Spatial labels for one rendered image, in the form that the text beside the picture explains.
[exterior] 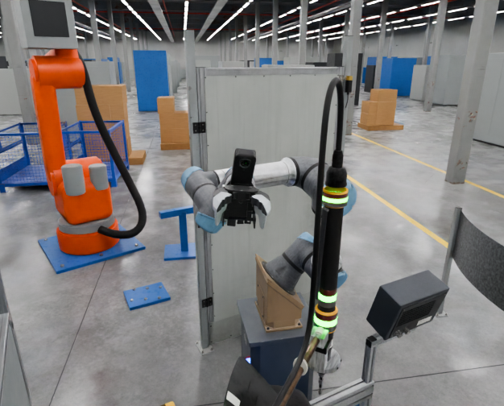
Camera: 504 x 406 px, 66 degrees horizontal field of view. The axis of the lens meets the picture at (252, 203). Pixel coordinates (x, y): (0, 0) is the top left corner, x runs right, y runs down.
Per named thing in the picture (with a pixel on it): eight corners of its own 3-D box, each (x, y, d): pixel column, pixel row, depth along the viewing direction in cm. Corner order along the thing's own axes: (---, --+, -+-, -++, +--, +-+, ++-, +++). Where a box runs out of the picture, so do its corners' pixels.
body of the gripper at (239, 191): (256, 229, 83) (254, 212, 94) (260, 190, 80) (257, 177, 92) (220, 227, 82) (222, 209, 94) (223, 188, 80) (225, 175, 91)
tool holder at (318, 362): (331, 386, 73) (335, 342, 70) (295, 373, 76) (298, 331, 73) (344, 355, 81) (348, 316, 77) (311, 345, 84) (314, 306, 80)
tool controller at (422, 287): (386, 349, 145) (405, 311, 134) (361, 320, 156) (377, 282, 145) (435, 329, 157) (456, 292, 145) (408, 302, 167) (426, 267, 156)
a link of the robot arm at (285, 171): (314, 144, 135) (179, 159, 111) (333, 159, 128) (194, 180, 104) (306, 173, 141) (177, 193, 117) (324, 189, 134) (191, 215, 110)
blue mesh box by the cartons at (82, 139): (64, 189, 666) (54, 131, 633) (85, 169, 784) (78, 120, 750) (117, 187, 675) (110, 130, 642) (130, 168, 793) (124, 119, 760)
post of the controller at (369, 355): (366, 383, 151) (371, 341, 144) (361, 379, 153) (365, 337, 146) (372, 381, 152) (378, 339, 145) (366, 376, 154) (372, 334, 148)
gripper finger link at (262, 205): (278, 237, 75) (258, 221, 83) (282, 207, 73) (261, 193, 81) (263, 238, 74) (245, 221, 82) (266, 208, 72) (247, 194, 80)
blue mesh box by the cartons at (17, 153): (-2, 193, 643) (-15, 133, 610) (27, 172, 761) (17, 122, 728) (55, 190, 657) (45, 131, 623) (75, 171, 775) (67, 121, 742)
